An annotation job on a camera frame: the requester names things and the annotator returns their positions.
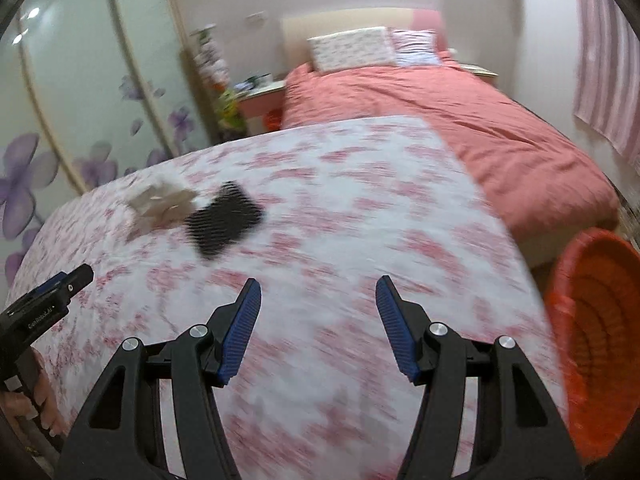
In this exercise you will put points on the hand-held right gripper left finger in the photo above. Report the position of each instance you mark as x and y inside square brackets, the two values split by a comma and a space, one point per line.
[240, 325]

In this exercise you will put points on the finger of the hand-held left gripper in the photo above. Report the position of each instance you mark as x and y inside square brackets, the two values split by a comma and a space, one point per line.
[75, 282]

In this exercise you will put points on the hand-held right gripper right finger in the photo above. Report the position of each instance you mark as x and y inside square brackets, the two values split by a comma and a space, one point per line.
[397, 330]

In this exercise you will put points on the orange plastic basket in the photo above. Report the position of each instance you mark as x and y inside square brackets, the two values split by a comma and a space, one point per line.
[595, 335]

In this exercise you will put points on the person's left hand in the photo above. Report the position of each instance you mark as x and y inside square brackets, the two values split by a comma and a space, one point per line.
[47, 405]

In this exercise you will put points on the pink floral blanket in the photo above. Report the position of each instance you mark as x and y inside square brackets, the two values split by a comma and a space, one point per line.
[325, 210]

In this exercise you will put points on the floral glass wardrobe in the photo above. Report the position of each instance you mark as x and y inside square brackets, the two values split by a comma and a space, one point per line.
[75, 85]

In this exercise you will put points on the pink nightstand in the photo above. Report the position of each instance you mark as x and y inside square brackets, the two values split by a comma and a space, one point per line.
[260, 105]

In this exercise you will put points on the salmon duvet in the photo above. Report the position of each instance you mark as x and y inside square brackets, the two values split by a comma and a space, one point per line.
[425, 110]

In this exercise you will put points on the black mug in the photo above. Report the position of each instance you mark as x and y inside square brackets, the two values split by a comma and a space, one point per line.
[254, 81]

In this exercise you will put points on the white mug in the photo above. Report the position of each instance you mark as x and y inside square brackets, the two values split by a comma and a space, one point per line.
[266, 79]

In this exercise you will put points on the stack of plush toys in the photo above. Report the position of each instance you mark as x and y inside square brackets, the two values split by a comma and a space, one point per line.
[215, 60]

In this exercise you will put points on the white bedside table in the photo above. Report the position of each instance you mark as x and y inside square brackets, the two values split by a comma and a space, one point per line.
[477, 69]

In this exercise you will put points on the striped pillow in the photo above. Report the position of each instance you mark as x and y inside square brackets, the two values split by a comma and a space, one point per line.
[415, 47]

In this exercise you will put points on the floral pillow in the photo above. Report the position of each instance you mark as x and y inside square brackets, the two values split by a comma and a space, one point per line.
[350, 50]

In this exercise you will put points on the cream and pink headboard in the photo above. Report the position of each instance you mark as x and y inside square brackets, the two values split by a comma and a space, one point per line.
[340, 21]

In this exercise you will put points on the pink striped curtain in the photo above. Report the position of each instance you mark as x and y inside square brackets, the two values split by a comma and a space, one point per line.
[605, 60]

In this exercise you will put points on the wall socket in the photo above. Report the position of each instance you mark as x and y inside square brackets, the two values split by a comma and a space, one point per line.
[255, 18]

